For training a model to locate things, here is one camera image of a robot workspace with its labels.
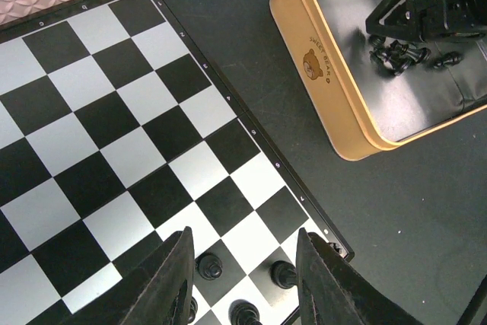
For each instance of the black chess bishop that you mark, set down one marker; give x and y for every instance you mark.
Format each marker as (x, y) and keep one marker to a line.
(243, 312)

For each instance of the yellow tin tray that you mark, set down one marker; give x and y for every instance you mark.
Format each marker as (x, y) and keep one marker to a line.
(364, 111)

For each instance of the pile of black chess pieces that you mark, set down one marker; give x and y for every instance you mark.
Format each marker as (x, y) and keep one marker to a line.
(395, 58)

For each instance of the black and grey chessboard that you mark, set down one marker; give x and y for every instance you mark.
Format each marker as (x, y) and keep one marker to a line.
(115, 133)

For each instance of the black chess king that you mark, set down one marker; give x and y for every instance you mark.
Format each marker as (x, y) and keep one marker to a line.
(193, 309)

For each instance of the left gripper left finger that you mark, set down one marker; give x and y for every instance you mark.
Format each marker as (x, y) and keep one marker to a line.
(166, 299)

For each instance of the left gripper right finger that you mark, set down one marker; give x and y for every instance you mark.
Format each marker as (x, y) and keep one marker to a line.
(330, 291)

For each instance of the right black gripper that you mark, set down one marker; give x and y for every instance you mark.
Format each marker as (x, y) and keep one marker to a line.
(428, 20)

